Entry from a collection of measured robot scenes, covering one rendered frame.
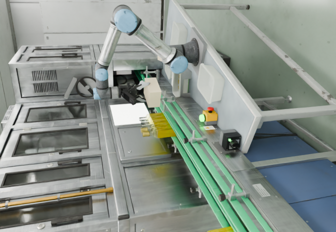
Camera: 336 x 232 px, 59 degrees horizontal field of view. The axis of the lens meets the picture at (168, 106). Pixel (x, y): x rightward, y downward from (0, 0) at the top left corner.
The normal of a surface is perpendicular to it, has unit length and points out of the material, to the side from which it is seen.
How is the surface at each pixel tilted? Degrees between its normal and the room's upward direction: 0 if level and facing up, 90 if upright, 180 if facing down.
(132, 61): 90
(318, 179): 90
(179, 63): 95
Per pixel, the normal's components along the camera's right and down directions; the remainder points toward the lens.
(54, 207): 0.04, -0.91
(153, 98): 0.25, 0.62
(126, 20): 0.15, 0.45
